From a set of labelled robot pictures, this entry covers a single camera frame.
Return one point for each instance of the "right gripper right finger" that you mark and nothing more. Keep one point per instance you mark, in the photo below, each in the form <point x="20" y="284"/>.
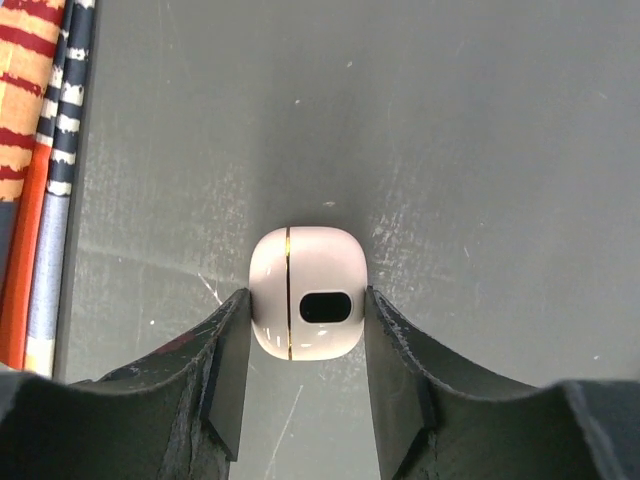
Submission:
<point x="438" y="415"/>

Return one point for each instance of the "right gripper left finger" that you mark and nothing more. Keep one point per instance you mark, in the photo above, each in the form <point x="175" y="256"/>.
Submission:
<point x="175" y="413"/>

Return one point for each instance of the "pink earbud case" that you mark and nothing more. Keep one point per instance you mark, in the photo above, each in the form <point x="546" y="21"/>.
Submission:
<point x="307" y="286"/>

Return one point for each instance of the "patchwork placemat cloth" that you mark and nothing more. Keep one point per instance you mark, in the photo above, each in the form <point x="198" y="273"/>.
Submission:
<point x="46" y="52"/>

